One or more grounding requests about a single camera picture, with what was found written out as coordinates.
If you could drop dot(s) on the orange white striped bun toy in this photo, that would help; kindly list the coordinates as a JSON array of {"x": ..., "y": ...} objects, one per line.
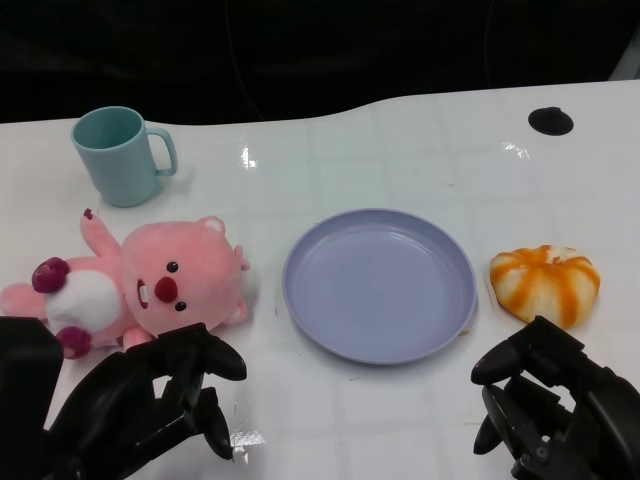
[{"x": 545, "y": 285}]

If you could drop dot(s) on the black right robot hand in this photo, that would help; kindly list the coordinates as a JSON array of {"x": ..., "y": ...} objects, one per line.
[{"x": 595, "y": 410}]

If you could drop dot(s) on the teal plastic mug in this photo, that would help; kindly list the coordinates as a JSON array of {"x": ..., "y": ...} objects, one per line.
[{"x": 122, "y": 170}]

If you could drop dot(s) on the pink plush beaver doll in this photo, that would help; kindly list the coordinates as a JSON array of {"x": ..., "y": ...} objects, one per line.
[{"x": 195, "y": 270}]

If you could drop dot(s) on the black round table grommet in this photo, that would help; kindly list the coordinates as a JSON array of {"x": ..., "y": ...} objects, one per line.
[{"x": 550, "y": 121}]

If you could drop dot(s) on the lavender round plastic plate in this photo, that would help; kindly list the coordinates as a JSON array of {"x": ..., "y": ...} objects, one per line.
[{"x": 380, "y": 285}]

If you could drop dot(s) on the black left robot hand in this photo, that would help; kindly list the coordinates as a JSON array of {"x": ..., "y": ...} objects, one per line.
[{"x": 115, "y": 400}]

